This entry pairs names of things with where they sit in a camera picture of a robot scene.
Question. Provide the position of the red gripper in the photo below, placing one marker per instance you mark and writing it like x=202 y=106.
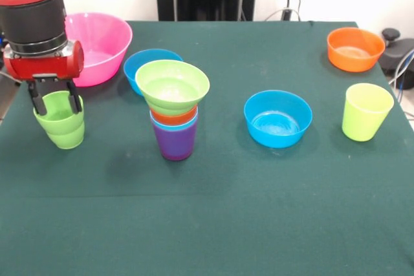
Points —
x=45 y=67

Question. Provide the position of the green bowl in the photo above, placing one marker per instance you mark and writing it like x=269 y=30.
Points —
x=171 y=88

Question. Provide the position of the orange cup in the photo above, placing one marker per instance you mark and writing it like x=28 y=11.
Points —
x=171 y=120

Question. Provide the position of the blue cup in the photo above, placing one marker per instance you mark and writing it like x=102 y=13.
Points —
x=178 y=127

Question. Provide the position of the purple cup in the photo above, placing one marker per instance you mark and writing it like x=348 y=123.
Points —
x=176 y=143

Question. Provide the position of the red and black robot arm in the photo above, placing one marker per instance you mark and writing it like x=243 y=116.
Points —
x=29 y=14

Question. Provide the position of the large pink bowl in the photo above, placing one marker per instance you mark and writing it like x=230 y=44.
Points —
x=103 y=43

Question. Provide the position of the blue bowl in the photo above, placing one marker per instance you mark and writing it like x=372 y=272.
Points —
x=278 y=137
x=132 y=69

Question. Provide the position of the dark green table cloth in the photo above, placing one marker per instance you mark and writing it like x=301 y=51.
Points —
x=207 y=208

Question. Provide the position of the black plug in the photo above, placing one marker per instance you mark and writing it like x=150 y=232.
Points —
x=286 y=14

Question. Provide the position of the orange bowl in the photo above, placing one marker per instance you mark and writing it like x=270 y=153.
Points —
x=354 y=62

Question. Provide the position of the yellow-green cup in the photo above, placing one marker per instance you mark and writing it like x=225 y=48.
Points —
x=362 y=124

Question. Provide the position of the black office chair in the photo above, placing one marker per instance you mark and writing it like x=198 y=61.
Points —
x=398 y=53

